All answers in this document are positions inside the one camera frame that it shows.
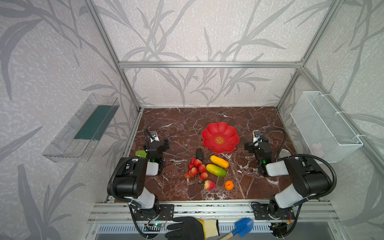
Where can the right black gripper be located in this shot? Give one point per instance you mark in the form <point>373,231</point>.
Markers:
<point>256,147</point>

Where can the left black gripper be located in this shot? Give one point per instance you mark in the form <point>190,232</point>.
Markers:
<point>154,144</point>

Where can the yellow fake fruit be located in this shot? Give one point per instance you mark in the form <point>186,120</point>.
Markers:
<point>219,162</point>

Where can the dark fake avocado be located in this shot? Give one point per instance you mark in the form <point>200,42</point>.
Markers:
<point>199,154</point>

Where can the red fake lychee bunch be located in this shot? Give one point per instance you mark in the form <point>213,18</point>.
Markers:
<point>196,169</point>

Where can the small orange fake tangerine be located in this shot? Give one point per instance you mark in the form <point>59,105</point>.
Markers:
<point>229,185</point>

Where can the green yellow fake mango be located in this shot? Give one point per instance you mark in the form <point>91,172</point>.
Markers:
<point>215,170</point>

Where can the red yellow fake peach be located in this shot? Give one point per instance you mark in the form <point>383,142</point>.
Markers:
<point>209,185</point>

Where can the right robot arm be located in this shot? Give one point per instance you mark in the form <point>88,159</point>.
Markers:
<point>311,177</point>

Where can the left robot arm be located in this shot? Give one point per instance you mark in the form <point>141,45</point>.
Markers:
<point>127,183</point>

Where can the red flower-shaped fruit bowl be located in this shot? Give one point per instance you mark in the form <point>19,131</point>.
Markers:
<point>220,137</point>

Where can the silver tin can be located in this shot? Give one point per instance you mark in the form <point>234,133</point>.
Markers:
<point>284,153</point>

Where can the pink object in basket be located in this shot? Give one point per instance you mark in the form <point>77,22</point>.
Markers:
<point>317,150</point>

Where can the blue toy shovel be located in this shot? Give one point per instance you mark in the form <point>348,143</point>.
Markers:
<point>242,228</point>

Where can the black and yellow work glove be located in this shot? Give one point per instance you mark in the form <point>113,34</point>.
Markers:
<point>190,228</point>

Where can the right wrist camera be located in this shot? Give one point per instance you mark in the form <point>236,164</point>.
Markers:
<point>257,136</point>

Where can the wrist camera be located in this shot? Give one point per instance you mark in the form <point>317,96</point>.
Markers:
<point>257,136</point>
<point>154,136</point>

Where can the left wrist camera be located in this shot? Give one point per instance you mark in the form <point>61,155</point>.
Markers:
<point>154,136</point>

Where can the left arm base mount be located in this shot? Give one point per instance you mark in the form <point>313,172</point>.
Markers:
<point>162,212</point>

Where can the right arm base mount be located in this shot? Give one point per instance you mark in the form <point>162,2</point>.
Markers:
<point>271,211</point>

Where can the white wire mesh basket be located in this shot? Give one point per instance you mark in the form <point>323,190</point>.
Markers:
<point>319,122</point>

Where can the clear plastic wall bin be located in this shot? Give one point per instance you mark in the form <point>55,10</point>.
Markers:
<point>79,138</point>

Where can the aluminium frame rail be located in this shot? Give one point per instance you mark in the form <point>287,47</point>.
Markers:
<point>172,65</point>

